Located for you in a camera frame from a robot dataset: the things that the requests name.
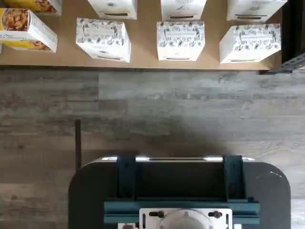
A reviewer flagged white mounting plate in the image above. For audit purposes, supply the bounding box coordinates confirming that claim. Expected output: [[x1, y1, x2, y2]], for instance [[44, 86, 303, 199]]
[[139, 208, 233, 229]]

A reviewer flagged white floral print box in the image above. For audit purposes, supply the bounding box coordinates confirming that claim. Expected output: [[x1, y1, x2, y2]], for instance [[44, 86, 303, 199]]
[[87, 0, 138, 21], [160, 0, 207, 22], [226, 0, 288, 23], [156, 21, 205, 62], [219, 23, 281, 64], [75, 17, 132, 63]]

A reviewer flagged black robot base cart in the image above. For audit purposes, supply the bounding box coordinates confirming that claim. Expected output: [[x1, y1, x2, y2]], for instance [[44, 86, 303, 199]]
[[68, 155, 292, 229]]

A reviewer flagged yellow white granola box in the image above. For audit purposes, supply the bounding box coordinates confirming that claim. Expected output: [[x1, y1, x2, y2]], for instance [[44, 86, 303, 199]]
[[0, 8, 58, 53], [2, 0, 63, 16]]

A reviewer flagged long teal metal rail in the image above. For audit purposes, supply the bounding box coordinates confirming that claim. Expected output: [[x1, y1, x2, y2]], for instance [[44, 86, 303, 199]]
[[103, 197, 261, 225]]

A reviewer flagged black metal shelf rack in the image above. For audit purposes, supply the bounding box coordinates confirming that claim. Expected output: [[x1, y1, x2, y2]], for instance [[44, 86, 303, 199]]
[[259, 0, 305, 75]]

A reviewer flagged short teal metal rail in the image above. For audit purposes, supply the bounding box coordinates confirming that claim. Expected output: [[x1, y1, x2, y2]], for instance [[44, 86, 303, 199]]
[[116, 154, 137, 200], [222, 155, 245, 200]]

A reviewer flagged white patterned small boxes group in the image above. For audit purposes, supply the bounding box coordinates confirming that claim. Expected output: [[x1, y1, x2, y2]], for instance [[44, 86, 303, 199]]
[[0, 0, 284, 70]]

